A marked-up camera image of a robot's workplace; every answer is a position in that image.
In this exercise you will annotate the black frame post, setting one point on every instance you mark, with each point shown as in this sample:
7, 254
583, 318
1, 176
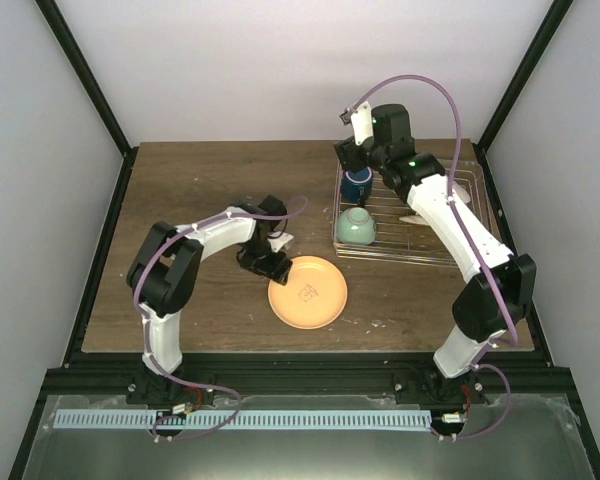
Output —
59, 27
541, 40

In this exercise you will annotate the metal wire dish rack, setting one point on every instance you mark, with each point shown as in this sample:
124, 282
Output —
403, 242

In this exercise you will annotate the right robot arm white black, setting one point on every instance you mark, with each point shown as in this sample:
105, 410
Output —
499, 284

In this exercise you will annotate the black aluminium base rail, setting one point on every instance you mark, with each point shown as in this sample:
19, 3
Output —
410, 376

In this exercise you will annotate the orange woven-pattern plate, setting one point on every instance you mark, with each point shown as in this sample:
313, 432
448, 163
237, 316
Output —
414, 219

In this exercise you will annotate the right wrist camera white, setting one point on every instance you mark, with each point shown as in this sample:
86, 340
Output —
361, 121

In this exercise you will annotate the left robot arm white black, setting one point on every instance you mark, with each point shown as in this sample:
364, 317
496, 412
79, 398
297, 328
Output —
163, 274

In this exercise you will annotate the left black frame post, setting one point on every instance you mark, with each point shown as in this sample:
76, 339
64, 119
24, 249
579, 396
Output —
59, 27

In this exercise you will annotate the light green ceramic bowl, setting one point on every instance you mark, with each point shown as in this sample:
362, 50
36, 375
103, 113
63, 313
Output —
356, 226

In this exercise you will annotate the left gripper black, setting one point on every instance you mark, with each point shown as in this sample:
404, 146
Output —
273, 270

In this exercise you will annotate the floral patterned orange-rim plate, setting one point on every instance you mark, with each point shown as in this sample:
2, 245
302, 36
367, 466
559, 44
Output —
461, 193

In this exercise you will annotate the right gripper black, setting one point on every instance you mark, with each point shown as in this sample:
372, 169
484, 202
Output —
346, 157

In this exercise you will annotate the right black frame post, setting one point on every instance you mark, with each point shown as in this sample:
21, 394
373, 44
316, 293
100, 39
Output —
541, 40

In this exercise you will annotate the dark blue mug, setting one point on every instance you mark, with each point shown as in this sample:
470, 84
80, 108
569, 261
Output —
356, 187

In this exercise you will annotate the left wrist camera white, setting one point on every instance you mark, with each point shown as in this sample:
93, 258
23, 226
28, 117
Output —
280, 242

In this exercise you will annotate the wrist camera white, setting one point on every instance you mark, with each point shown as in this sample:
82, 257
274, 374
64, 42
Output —
361, 121
280, 242

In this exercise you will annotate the light blue slotted cable duct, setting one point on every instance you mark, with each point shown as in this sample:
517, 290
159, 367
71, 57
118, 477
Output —
377, 420

